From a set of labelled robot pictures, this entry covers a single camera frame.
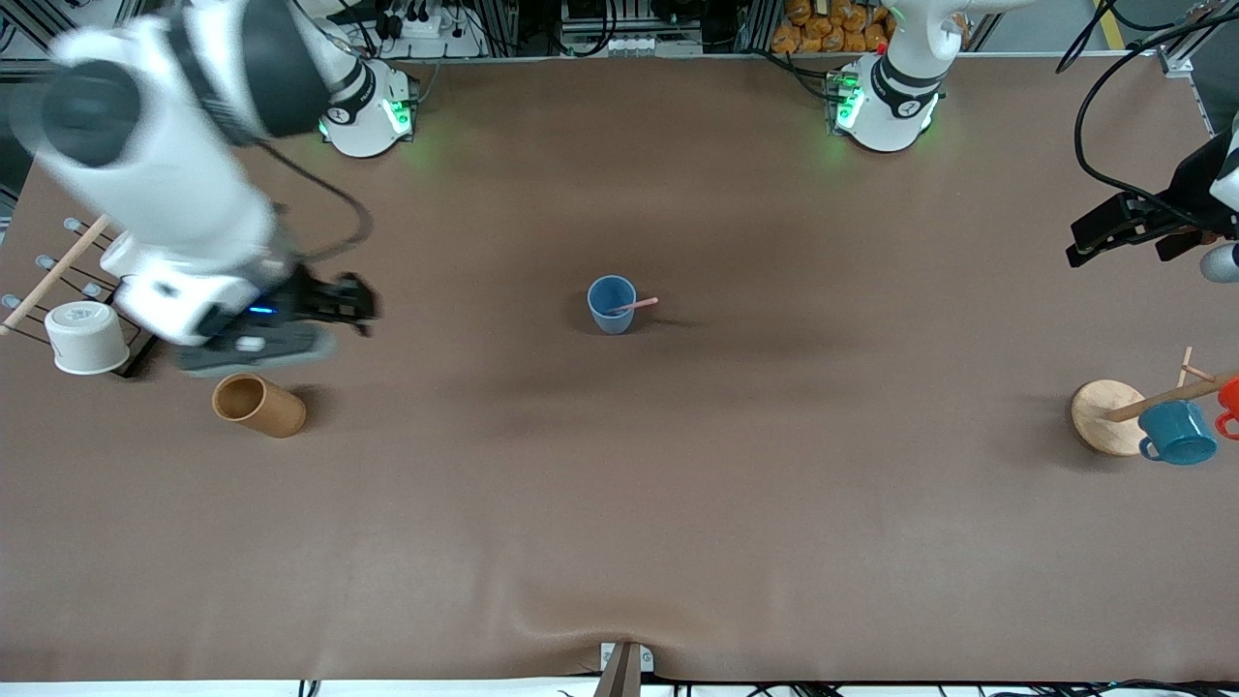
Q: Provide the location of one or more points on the wooden mug tree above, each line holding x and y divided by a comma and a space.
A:
1103, 416

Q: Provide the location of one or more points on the aluminium frame profile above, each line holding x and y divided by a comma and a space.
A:
1191, 44
39, 34

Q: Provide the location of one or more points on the orange bread pile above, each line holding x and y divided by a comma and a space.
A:
832, 29

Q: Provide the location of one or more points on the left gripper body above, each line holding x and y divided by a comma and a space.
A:
1193, 184

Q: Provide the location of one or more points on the orange mug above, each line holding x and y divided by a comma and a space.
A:
1231, 397

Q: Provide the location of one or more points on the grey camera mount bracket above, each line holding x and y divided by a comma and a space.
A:
622, 668

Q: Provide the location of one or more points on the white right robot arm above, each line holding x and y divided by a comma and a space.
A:
165, 145

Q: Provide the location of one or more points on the brown wooden cylinder holder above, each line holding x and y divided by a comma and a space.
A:
276, 411

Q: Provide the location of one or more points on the teal enamel mug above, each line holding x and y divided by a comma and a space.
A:
1176, 434

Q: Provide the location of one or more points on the blue plastic cup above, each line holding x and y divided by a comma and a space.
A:
610, 312

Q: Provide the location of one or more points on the brown table mat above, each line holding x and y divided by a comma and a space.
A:
619, 484

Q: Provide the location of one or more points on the white power strip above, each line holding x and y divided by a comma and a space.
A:
426, 24

